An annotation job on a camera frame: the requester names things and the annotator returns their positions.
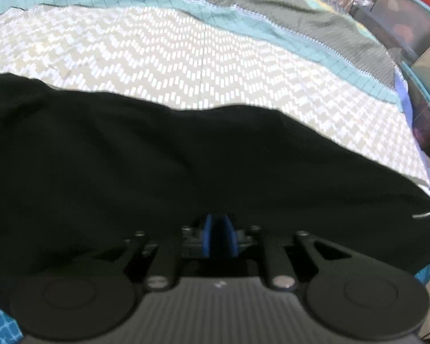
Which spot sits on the purple sheet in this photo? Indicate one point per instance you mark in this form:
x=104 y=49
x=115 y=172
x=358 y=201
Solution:
x=403 y=89

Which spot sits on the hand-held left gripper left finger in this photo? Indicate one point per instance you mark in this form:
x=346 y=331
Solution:
x=208 y=237

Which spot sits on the patterned striped bedsheet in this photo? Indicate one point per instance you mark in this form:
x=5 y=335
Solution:
x=186 y=57

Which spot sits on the clear teal-rimmed storage box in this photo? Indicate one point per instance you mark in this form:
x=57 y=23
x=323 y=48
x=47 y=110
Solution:
x=428 y=100
x=397 y=18

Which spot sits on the black pants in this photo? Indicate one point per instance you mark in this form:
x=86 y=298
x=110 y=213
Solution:
x=136 y=172

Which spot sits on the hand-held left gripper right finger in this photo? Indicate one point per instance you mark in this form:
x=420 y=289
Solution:
x=230 y=237

